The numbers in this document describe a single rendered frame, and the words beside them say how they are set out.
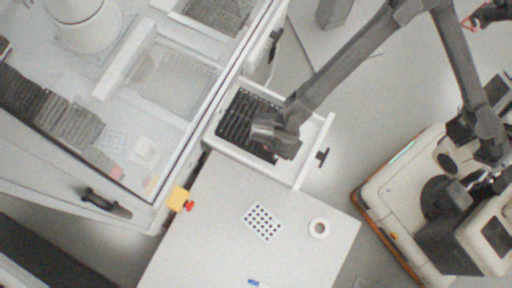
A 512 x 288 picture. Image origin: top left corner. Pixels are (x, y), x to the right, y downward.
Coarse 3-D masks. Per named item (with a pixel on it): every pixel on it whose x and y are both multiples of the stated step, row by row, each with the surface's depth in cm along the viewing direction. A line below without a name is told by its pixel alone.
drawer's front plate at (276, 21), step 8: (288, 0) 146; (280, 8) 145; (280, 16) 146; (272, 24) 143; (280, 24) 155; (264, 32) 142; (264, 40) 141; (256, 48) 140; (256, 56) 141; (248, 64) 141; (256, 64) 148; (248, 72) 147
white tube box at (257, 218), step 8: (256, 208) 139; (264, 208) 140; (248, 216) 139; (256, 216) 139; (264, 216) 139; (272, 216) 139; (248, 224) 138; (256, 224) 138; (264, 224) 138; (272, 224) 138; (280, 224) 139; (256, 232) 137; (264, 232) 138; (272, 232) 138; (264, 240) 137
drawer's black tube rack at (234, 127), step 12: (240, 96) 138; (252, 96) 139; (228, 108) 137; (240, 108) 137; (252, 108) 138; (264, 108) 138; (228, 120) 136; (240, 120) 136; (252, 120) 136; (216, 132) 137; (228, 132) 138; (240, 132) 136; (240, 144) 134; (252, 144) 136; (264, 156) 137
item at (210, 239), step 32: (224, 160) 147; (192, 192) 144; (224, 192) 144; (256, 192) 145; (288, 192) 145; (192, 224) 141; (224, 224) 141; (288, 224) 142; (352, 224) 143; (160, 256) 138; (192, 256) 138; (224, 256) 139; (256, 256) 139; (288, 256) 140; (320, 256) 140
